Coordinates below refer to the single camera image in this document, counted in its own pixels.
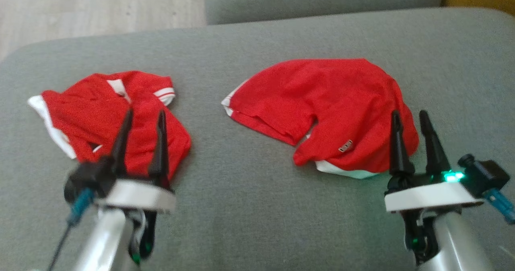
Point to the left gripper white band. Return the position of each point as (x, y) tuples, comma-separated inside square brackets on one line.
[(136, 196)]

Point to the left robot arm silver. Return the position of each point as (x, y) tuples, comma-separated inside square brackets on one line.
[(104, 243)]

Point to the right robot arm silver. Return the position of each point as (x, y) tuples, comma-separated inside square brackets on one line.
[(454, 243)]

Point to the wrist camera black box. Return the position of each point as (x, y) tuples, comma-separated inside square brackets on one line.
[(90, 178), (487, 176)]

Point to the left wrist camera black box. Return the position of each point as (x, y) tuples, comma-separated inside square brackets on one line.
[(90, 178)]

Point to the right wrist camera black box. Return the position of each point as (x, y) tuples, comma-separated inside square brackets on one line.
[(487, 176)]

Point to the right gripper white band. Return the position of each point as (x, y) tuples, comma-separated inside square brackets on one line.
[(426, 196)]

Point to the red white sports jersey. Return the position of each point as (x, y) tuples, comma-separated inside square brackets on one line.
[(84, 118), (322, 98)]

